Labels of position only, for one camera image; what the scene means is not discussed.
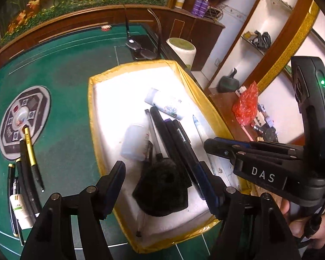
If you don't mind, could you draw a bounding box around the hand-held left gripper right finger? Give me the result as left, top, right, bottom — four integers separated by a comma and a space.
198, 160, 302, 260

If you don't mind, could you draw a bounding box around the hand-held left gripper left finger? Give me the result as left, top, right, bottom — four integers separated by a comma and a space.
20, 160, 127, 260

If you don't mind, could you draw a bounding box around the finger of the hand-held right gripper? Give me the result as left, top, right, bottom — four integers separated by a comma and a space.
214, 138, 304, 153
204, 139, 304, 166

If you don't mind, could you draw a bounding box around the black pen white print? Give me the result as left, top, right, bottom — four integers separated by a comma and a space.
172, 119, 193, 146

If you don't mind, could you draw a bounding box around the black fuzzy brush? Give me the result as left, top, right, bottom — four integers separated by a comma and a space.
132, 153, 191, 218

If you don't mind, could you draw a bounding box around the white small bottle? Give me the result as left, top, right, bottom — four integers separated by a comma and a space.
121, 124, 149, 161

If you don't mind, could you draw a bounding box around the black thick pen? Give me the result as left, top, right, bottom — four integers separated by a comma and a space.
150, 106, 203, 193

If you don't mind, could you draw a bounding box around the grey slim pen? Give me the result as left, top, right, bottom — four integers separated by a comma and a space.
144, 109, 164, 159

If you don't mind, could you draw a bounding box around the white tube grey cap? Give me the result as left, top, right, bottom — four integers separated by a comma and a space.
144, 87, 185, 120

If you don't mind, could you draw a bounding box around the white foam tray yellow tape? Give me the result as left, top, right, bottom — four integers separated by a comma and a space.
87, 60, 258, 254

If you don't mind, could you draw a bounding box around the yellow pen black grip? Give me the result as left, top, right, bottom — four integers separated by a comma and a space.
22, 126, 45, 193

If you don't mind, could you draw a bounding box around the long black pen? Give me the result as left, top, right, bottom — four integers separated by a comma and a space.
18, 139, 42, 217

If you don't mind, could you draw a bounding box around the white tube green label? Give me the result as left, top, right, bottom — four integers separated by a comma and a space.
9, 194, 34, 229

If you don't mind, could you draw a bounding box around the dark blue pen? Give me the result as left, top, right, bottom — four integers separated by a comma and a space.
13, 178, 25, 246

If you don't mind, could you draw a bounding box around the red plastic bag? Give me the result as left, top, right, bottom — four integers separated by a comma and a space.
232, 81, 259, 126

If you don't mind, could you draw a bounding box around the dark green jug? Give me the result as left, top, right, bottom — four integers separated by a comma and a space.
218, 68, 239, 93

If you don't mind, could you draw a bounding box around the wooden arch gold trim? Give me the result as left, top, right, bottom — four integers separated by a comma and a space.
257, 0, 321, 88

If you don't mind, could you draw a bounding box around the grey table control panel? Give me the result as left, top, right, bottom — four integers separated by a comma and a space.
0, 86, 51, 161

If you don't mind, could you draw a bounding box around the curved wooden cabinet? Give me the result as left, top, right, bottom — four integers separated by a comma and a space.
0, 4, 226, 79

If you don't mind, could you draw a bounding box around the wire basket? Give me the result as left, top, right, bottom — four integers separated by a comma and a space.
206, 4, 224, 19

